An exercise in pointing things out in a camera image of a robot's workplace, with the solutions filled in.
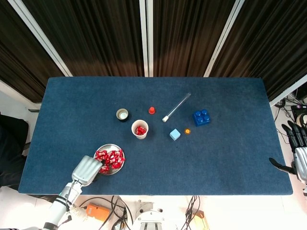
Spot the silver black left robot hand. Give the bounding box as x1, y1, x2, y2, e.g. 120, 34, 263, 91
71, 155, 107, 186

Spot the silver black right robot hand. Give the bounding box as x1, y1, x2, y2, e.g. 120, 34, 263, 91
268, 120, 307, 184

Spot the silver metal plate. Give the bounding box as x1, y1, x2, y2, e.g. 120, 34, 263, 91
93, 143, 125, 176

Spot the white paper cup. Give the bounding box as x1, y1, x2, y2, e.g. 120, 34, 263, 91
131, 119, 150, 140

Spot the white sneaker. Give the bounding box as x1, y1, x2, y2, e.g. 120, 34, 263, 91
69, 206, 88, 219

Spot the orange electronic device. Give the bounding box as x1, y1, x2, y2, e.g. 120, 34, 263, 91
85, 203, 111, 222

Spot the beige round object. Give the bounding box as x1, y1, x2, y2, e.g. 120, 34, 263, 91
296, 112, 307, 129

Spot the black electronic device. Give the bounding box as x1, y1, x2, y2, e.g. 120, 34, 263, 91
291, 104, 307, 118

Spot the person in black clothes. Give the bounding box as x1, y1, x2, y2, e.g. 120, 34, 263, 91
0, 114, 31, 190

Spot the white robot torso base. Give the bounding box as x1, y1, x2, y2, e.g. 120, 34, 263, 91
131, 200, 168, 230

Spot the blue table cloth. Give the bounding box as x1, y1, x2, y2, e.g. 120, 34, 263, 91
18, 76, 295, 196

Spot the glass test tube white stopper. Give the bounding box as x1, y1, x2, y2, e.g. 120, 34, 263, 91
162, 92, 192, 123

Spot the light blue cube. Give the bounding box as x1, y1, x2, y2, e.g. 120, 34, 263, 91
169, 128, 181, 141

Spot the blue building block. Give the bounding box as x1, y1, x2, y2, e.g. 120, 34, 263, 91
192, 109, 212, 127

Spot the tan wooden block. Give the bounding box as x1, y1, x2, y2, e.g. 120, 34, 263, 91
191, 209, 210, 230

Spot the dark brown curtain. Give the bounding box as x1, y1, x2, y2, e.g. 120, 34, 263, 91
211, 0, 307, 101
21, 0, 144, 77
153, 0, 233, 77
0, 0, 65, 104

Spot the black cable bundle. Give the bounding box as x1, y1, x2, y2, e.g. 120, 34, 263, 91
76, 195, 132, 230
273, 92, 307, 144
181, 195, 201, 230

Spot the white partition frame post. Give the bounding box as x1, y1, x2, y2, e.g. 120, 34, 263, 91
203, 0, 245, 77
7, 0, 73, 77
146, 0, 154, 77
269, 73, 307, 107
139, 0, 149, 77

